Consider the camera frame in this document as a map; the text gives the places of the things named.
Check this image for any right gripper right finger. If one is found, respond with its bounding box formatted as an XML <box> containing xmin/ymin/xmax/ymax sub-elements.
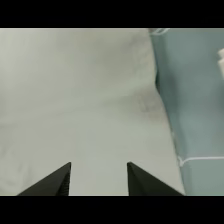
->
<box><xmin>126</xmin><ymin>161</ymin><xmax>185</xmax><ymax>197</ymax></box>

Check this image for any white T-shirt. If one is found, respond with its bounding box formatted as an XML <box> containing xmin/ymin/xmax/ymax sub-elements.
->
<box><xmin>0</xmin><ymin>28</ymin><xmax>186</xmax><ymax>197</ymax></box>

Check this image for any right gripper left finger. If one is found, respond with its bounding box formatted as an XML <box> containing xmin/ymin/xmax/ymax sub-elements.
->
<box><xmin>17</xmin><ymin>161</ymin><xmax>73</xmax><ymax>197</ymax></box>

